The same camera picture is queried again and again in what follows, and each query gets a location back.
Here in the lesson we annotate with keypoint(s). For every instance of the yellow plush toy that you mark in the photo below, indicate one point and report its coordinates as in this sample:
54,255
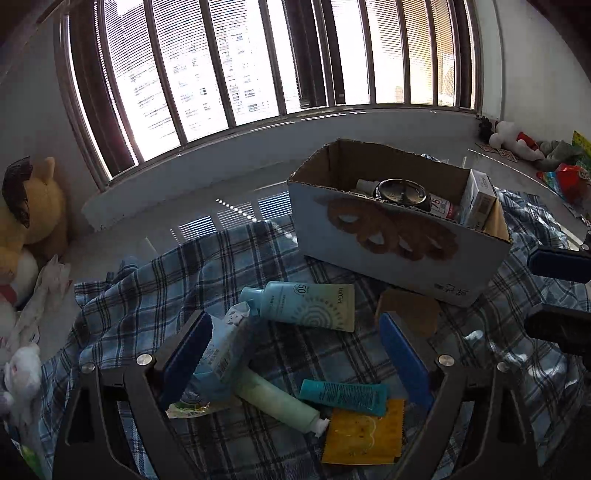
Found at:
41,217

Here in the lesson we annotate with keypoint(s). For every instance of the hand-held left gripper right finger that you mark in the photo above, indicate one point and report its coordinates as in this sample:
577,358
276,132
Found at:
406,364

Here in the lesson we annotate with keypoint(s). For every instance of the dark brown bottle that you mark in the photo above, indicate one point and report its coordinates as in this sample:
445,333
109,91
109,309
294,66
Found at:
401,191

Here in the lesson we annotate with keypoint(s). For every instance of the blue plaid blanket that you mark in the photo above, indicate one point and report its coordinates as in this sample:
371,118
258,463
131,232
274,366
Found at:
286,350

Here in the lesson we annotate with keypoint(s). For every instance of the dark teal tube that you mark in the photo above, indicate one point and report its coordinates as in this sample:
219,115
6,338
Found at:
346,397

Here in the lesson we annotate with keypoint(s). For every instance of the light teal sunscreen tube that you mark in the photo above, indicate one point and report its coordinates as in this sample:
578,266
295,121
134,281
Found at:
314,304

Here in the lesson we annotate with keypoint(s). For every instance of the green snack bag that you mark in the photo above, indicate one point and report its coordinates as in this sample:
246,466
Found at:
582,143

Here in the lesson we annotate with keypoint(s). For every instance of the barred window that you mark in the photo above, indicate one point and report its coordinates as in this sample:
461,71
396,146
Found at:
300,55

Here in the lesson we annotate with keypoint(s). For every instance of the beige box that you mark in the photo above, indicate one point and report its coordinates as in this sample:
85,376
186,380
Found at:
480,198

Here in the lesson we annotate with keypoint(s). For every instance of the small brown card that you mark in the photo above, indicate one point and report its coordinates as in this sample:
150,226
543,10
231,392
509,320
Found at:
505,154
485,147

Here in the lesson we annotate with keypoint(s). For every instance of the white plastic bag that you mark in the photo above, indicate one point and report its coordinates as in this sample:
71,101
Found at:
46,295

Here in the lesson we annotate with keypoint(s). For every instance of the red label spray bottle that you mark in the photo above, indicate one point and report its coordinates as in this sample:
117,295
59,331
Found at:
441,206

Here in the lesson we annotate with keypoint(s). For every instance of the white and red plush toy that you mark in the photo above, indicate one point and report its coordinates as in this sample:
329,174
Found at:
508,138

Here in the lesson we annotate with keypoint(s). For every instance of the white wet wipes packet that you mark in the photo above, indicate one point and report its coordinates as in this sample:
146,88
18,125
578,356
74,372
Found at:
226,346

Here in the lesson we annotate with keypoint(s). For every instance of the pale green tube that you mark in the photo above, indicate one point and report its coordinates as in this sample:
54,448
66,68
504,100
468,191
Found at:
277,401

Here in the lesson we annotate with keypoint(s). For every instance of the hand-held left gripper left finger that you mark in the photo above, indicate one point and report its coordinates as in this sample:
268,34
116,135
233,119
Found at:
184,360

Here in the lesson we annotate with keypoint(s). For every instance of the small dark figure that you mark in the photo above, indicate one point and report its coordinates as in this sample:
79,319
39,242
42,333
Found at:
485,127

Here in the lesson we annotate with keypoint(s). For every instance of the orange pill box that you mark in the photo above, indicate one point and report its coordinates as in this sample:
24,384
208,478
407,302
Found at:
411,304

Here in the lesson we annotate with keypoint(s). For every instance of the white plush with red mark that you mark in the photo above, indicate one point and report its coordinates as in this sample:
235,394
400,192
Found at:
23,277

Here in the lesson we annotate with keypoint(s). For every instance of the cardboard box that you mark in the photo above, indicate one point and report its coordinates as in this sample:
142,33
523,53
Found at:
415,272

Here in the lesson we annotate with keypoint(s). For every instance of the orange sachet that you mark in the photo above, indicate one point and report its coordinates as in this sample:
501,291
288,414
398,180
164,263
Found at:
364,438

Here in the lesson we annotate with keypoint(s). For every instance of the printed foil sachet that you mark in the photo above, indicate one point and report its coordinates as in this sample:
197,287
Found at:
184,408

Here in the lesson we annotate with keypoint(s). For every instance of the red snack bag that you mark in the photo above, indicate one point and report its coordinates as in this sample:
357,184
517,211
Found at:
570,177

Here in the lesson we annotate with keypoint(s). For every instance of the grey plush toy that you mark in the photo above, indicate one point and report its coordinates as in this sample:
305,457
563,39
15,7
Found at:
556,154

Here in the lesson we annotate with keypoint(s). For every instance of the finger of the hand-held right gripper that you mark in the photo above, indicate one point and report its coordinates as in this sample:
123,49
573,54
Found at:
558,327
554,264

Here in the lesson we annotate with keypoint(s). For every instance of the white rabbit plush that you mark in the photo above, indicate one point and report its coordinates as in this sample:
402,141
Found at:
21,374

